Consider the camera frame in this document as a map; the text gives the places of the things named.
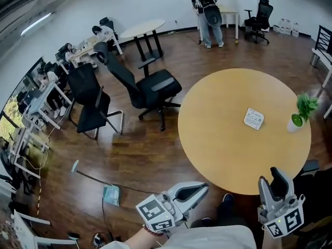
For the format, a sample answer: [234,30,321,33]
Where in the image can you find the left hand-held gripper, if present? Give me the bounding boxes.
[135,181,210,232]

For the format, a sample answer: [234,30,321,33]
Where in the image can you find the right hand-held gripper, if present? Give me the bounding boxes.
[257,167,306,240]

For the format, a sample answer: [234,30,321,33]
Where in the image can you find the white card stand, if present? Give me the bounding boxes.
[243,107,265,132]

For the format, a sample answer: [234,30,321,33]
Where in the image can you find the person's left forearm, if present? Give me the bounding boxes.
[121,224,167,249]

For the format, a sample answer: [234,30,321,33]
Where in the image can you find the person's black trousers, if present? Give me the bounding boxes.
[190,192,261,229]

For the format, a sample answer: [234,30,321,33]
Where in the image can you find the person's white shirt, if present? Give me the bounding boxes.
[102,224,258,249]

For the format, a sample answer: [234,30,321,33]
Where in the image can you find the green plant in white pot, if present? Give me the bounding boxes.
[286,92,320,133]

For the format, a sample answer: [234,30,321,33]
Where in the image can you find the black office chair with headrest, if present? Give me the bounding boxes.
[93,41,183,132]
[243,0,274,45]

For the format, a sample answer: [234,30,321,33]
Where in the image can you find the black mesh cantilever chair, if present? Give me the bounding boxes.
[66,62,125,140]

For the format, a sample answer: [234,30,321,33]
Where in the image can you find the dark slatted bench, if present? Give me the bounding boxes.
[311,24,332,89]

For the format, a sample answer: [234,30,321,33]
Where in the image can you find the group of clear water bottles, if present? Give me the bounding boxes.
[272,18,301,38]

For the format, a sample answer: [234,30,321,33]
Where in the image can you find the round white table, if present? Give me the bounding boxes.
[119,19,166,62]

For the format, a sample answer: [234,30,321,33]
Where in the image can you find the long white desk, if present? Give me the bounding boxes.
[67,32,123,70]

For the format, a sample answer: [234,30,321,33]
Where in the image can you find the small white square table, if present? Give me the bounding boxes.
[218,5,240,40]

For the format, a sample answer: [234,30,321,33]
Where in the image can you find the large window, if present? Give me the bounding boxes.
[0,57,45,142]

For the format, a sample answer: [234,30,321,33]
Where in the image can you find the long ceiling light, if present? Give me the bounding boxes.
[20,12,52,37]

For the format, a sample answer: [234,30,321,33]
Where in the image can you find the red bead bracelet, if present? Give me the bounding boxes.
[141,223,164,237]

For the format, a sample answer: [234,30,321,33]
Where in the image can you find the yellow cable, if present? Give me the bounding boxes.
[15,123,65,219]

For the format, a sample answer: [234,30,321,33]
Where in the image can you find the white desk frame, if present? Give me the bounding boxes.
[11,209,80,249]

